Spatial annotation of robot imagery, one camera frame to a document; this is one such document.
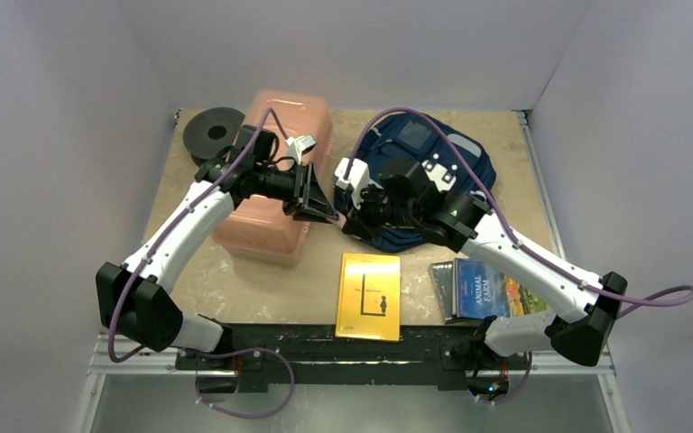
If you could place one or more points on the yellow book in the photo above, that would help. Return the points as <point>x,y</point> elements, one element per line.
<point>369,301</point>

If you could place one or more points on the navy blue student backpack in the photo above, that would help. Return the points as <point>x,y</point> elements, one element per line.
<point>453,160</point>

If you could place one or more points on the pink pen toy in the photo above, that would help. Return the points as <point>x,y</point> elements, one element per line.
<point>339,222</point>

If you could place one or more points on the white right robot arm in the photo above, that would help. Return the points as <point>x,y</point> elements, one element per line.
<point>582,306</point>

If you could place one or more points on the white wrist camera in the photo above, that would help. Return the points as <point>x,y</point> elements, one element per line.
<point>350,177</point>
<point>298,146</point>

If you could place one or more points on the dark book under blue book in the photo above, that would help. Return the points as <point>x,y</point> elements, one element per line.
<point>442,278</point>

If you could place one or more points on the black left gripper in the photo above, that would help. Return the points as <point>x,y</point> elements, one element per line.
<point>305,187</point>

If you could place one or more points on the black filament spool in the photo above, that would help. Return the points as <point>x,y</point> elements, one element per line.
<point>211,130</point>

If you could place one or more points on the pink translucent storage box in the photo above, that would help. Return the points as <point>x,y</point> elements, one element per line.
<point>258,228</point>

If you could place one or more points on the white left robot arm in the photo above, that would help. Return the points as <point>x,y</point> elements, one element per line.
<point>134,297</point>

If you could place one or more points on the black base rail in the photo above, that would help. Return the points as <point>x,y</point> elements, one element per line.
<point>450,358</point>

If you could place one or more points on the aluminium frame rail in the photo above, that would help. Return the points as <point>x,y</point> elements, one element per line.
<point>552,362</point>

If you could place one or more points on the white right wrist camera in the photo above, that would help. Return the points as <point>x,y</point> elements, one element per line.
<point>350,177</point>

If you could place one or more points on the blue Animal Farm book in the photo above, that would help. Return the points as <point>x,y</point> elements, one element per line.
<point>482,291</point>

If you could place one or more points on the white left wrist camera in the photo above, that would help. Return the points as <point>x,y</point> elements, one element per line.
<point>298,146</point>

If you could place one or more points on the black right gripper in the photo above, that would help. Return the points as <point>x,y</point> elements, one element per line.
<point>357,216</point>

